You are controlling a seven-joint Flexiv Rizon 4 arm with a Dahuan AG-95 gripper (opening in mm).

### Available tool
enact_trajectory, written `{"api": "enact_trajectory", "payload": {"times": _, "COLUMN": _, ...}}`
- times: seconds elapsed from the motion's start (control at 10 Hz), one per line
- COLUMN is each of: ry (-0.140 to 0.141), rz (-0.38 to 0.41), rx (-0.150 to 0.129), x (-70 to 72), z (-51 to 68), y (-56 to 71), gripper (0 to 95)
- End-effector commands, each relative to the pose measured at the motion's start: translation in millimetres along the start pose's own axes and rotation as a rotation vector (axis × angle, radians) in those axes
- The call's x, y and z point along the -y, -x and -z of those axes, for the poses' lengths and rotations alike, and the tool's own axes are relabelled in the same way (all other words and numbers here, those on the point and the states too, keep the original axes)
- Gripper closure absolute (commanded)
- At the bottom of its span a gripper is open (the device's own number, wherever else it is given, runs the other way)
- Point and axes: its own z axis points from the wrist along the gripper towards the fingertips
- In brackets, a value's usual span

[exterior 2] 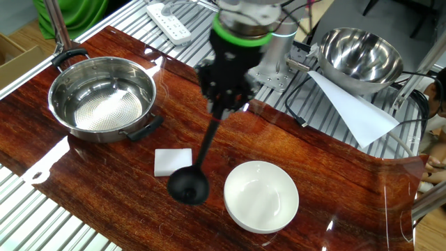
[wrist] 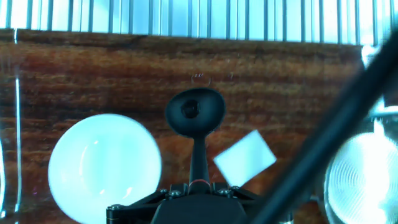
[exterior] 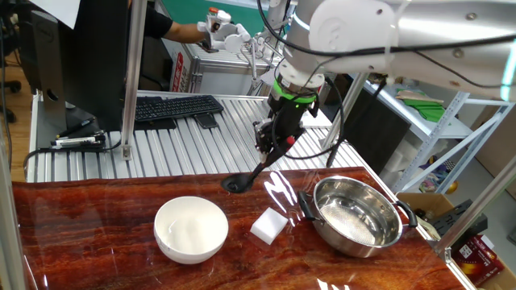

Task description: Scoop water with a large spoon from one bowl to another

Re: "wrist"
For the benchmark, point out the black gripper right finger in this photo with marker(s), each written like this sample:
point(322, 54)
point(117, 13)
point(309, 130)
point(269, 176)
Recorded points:
point(239, 199)

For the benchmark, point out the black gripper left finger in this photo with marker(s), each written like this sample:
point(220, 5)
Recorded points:
point(136, 213)

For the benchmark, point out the white ceramic bowl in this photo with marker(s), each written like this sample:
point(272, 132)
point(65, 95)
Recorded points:
point(104, 168)

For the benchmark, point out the white sponge block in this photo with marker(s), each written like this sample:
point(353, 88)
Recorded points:
point(245, 158)

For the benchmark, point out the wood pattern table mat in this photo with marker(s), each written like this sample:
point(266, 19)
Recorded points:
point(93, 77)

